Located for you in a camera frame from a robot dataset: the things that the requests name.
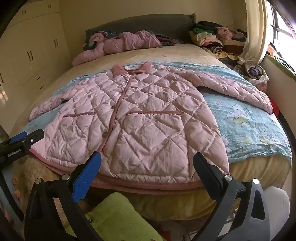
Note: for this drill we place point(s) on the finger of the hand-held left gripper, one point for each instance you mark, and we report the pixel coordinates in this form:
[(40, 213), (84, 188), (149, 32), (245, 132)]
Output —
[(34, 135), (17, 136)]

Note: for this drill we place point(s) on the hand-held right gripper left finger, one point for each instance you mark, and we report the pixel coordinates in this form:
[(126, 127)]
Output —
[(87, 176)]

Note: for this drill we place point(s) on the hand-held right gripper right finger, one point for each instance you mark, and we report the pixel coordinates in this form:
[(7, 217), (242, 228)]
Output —
[(208, 177)]

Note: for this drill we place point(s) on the pink quilted jacket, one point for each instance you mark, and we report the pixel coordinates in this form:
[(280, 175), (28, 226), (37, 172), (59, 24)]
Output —
[(143, 115)]

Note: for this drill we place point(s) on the bag full of clothes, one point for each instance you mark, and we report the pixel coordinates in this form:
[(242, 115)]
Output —
[(254, 71)]

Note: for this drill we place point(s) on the colourful clothes on window sill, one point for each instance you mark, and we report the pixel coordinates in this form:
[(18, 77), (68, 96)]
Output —
[(284, 62)]

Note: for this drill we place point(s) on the pile of folded clothes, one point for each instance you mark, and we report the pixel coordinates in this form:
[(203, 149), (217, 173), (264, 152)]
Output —
[(203, 37)]

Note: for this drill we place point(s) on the yellow-green fleece clothing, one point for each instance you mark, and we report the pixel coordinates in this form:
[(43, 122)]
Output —
[(115, 213)]

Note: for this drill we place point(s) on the light blue cartoon bed sheet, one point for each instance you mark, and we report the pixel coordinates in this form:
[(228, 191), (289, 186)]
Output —
[(242, 120)]

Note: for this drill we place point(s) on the white round stool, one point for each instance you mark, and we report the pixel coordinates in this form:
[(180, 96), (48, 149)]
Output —
[(277, 204)]

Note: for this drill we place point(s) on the cream wardrobe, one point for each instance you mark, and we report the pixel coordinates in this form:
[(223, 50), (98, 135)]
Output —
[(34, 46)]

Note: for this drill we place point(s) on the red plastic basin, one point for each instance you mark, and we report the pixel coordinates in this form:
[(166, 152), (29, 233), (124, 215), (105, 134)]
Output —
[(274, 106)]

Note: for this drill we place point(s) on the dark teal pillow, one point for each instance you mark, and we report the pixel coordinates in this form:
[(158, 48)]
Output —
[(91, 33)]

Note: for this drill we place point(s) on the bed with beige cover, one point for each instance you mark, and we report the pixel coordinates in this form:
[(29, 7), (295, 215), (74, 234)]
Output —
[(143, 55)]

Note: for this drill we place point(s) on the crumpled pink down jacket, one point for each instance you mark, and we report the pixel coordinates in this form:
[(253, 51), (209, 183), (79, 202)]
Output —
[(134, 40)]

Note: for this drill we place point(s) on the striped knitted cloth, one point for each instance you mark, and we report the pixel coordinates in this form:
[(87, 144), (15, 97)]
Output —
[(167, 40)]

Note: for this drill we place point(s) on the grey padded headboard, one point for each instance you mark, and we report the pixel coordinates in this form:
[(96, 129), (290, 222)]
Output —
[(138, 23)]

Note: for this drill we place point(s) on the cream curtain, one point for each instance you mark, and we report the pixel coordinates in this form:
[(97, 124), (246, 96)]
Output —
[(254, 27)]

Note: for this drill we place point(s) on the window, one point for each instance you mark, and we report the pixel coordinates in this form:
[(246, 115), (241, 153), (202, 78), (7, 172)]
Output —
[(282, 25)]

